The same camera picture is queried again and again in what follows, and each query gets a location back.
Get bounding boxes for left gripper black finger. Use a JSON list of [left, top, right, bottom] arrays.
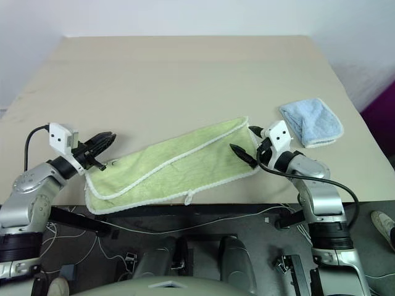
[[80, 131, 117, 149], [88, 135, 118, 158]]

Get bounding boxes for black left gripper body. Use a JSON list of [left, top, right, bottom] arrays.
[[72, 141, 107, 172]]

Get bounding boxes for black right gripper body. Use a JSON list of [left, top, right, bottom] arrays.
[[254, 128, 274, 162]]

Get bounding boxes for green towel with white trim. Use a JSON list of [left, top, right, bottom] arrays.
[[83, 115, 260, 216]]

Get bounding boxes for folded light blue towel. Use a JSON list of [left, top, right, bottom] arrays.
[[278, 97, 344, 149]]

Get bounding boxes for grey robot right leg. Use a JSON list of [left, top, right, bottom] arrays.
[[218, 236, 257, 294]]

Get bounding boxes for grey robot leg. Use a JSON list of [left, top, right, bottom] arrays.
[[132, 236, 189, 286], [218, 236, 257, 294]]

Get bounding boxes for black metal floor clamp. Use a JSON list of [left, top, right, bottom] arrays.
[[124, 252, 139, 273], [272, 255, 294, 276]]

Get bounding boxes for small grey floor box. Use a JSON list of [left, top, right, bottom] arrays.
[[59, 264, 77, 282]]

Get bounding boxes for purple panel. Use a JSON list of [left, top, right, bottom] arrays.
[[360, 80, 395, 152]]

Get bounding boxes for grey robot left leg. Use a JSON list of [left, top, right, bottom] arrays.
[[132, 236, 189, 286]]

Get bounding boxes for black floor stand bar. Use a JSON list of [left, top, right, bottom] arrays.
[[286, 254, 310, 296]]

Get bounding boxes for white sneaker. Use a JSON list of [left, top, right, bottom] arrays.
[[48, 276, 70, 296], [370, 210, 395, 251]]

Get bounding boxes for grey robot torso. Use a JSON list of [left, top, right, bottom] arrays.
[[69, 275, 257, 296]]

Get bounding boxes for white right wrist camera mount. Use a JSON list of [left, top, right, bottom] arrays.
[[260, 120, 293, 169]]

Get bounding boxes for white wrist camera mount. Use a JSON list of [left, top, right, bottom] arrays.
[[48, 122, 85, 175], [260, 120, 293, 169]]

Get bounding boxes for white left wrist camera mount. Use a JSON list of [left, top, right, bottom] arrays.
[[48, 122, 85, 175]]

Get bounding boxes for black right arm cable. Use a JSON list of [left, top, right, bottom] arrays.
[[256, 140, 360, 231]]

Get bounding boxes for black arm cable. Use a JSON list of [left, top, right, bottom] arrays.
[[256, 140, 360, 231], [23, 123, 51, 171]]

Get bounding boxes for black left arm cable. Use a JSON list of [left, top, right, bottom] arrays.
[[23, 123, 51, 171]]

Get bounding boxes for black table frame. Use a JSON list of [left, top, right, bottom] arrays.
[[48, 202, 307, 239]]

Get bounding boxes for tangled white floor wires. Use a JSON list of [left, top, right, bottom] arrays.
[[39, 220, 132, 271]]

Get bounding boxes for long white floor cable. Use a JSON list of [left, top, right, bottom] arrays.
[[95, 203, 297, 236]]

